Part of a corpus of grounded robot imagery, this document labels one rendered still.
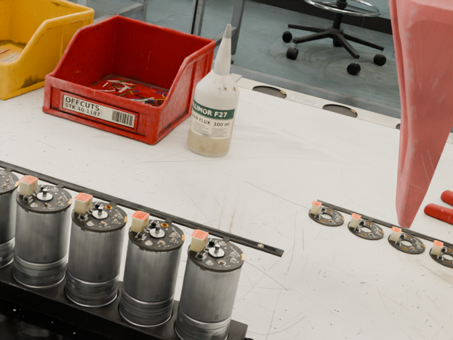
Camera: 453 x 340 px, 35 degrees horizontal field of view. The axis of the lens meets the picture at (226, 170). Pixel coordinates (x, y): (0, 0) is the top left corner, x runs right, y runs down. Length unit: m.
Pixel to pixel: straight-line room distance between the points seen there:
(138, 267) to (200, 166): 0.23
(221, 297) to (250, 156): 0.27
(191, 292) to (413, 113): 0.15
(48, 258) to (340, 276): 0.18
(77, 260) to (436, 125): 0.19
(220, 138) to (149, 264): 0.24
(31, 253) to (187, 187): 0.18
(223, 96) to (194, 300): 0.25
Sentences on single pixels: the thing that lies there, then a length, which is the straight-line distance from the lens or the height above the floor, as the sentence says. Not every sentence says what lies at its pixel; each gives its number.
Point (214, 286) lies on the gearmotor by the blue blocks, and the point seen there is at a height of 0.80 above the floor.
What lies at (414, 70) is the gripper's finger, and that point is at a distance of 0.19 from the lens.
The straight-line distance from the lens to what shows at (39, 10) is 0.71.
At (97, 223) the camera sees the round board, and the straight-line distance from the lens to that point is 0.32.
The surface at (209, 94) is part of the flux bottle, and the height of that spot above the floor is 0.80.
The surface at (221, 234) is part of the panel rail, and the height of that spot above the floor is 0.81.
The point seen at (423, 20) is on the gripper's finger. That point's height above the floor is 0.94.
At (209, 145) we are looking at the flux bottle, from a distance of 0.54.
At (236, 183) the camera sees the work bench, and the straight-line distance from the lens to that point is 0.51.
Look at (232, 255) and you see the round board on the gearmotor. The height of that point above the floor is 0.81.
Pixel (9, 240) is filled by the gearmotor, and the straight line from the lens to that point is 0.36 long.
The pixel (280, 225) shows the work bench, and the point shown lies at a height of 0.75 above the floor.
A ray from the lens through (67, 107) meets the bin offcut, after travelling 0.58.
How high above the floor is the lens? 0.98
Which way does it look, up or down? 25 degrees down
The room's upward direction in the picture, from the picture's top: 11 degrees clockwise
